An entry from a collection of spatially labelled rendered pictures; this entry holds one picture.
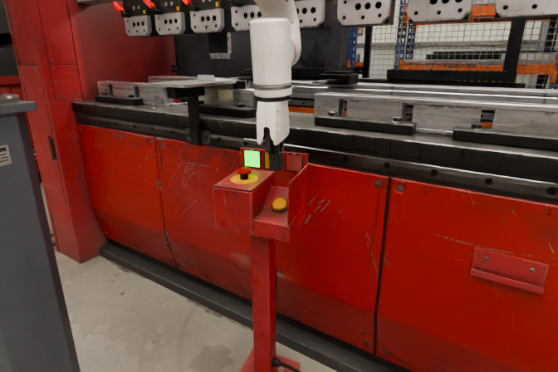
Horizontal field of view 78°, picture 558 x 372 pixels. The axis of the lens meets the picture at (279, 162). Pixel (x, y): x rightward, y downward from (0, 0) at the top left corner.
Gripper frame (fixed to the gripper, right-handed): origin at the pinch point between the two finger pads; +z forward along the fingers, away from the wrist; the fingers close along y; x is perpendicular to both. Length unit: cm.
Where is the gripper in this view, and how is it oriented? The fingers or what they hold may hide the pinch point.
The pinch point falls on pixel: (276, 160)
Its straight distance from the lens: 82.1
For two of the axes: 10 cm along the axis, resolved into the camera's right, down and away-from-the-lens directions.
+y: -3.4, 3.6, -8.7
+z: 0.4, 9.3, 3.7
